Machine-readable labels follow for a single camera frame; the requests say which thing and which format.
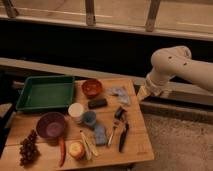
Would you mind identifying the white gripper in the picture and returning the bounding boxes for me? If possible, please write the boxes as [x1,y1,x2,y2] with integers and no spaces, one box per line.
[137,81,162,101]

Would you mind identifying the light blue towel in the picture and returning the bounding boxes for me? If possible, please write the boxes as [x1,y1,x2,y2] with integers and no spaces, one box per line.
[107,87,131,105]

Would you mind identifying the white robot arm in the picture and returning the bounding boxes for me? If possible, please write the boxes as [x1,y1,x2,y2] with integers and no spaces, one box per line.
[137,46,213,101]

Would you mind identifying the blue plastic cup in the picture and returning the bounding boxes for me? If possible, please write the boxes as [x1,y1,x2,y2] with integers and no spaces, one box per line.
[82,111,96,129]

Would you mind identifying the white plastic cup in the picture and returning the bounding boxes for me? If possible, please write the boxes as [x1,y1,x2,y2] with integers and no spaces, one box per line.
[68,103,84,123]

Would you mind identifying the silver metal utensil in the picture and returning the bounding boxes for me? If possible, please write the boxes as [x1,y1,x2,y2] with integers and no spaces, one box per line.
[107,121,119,147]

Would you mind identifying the dark brown block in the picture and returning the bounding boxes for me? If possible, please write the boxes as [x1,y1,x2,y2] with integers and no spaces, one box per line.
[88,98,107,109]

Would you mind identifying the wooden cutting board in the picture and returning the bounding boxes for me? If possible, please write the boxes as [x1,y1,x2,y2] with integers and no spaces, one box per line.
[0,78,154,171]

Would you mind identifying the red orange bowl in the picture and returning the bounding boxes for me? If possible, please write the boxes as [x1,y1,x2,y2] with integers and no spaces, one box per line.
[82,79,103,98]

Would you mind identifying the blue sponge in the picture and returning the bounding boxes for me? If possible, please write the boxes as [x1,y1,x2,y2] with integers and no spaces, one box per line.
[94,124,107,146]

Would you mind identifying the beige wooden utensil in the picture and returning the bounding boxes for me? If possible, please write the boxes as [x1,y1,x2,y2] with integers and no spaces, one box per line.
[80,131,99,160]

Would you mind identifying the red yellow apple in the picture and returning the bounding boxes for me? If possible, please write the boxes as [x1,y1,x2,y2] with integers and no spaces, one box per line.
[69,141,85,160]

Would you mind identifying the red chili pepper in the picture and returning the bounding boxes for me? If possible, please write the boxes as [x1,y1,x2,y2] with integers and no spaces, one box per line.
[59,137,66,167]

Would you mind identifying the purple bowl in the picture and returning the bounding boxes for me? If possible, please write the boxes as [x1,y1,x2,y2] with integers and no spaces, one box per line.
[36,112,66,139]

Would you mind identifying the green plastic tray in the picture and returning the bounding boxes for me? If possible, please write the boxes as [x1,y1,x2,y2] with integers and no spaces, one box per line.
[16,75,75,113]

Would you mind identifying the dark grape bunch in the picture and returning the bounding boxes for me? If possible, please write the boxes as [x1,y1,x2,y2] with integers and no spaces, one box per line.
[19,130,39,167]

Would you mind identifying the black handled knife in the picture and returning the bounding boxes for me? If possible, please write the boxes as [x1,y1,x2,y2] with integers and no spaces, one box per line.
[119,123,129,153]

